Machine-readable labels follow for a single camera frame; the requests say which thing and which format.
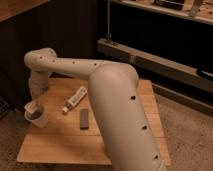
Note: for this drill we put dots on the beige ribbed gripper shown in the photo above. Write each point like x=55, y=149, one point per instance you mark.
x=38, y=86

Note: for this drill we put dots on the dark grey rectangular block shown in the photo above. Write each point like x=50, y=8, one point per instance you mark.
x=84, y=119

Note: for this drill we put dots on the vertical metal pole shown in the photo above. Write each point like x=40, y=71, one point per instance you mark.
x=108, y=21

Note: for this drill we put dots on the white tube bottle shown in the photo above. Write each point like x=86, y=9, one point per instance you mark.
x=75, y=99

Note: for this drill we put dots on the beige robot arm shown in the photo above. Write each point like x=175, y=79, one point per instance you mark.
x=113, y=95

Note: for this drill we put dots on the metal shelf beam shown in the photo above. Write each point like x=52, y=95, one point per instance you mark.
x=159, y=65

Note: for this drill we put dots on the white sponge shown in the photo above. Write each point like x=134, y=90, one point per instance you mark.
x=31, y=108

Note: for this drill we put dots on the wooden table board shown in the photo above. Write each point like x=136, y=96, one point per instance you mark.
x=62, y=141

